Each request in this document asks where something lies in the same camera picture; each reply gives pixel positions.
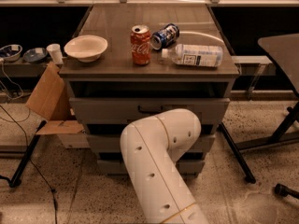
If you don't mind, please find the black stand leg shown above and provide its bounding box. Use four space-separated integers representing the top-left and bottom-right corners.
8 133 40 188
219 123 256 184

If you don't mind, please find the grey drawer cabinet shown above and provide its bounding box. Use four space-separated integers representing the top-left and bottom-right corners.
60 4 239 161

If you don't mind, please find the blue soda can lying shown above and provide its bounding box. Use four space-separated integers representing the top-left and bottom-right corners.
150 23 179 50

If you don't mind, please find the grey top drawer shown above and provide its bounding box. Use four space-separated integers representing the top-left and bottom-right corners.
70 98 230 124

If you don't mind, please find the red cola can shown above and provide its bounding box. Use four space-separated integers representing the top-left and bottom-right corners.
130 24 150 65

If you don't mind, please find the blue patterned bowl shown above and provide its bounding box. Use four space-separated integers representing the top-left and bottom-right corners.
23 48 48 63
0 44 22 62

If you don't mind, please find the grey drawer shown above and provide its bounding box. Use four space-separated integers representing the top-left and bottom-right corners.
87 134 216 153
97 160 205 175
70 98 230 124

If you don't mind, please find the white paper cup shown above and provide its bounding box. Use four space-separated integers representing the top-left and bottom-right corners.
46 44 63 64

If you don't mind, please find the clear plastic water bottle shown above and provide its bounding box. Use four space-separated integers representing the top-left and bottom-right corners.
162 44 223 68

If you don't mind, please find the brown cardboard box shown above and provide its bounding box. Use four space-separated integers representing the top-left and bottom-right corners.
26 62 90 148

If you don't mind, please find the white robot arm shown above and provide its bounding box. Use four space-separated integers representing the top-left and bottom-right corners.
120 109 208 224

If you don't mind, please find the blue patterned bowl left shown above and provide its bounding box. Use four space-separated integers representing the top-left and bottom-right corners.
0 44 22 62

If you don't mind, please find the black floor cable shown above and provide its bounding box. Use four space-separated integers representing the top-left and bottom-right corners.
0 105 59 224

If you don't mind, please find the black stand leg left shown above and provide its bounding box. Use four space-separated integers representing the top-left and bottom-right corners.
8 133 40 188

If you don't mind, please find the white bowl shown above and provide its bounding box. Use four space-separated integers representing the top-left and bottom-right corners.
64 35 107 63

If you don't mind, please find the black stand leg right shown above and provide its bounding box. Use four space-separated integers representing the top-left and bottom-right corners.
219 123 256 184

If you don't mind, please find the grey middle drawer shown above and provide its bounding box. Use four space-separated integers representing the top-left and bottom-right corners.
87 134 216 153

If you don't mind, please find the grey bottom drawer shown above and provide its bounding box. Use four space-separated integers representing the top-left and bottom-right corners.
97 160 205 175

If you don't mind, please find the blue patterned bowl right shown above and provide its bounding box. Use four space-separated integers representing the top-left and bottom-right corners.
23 48 48 63

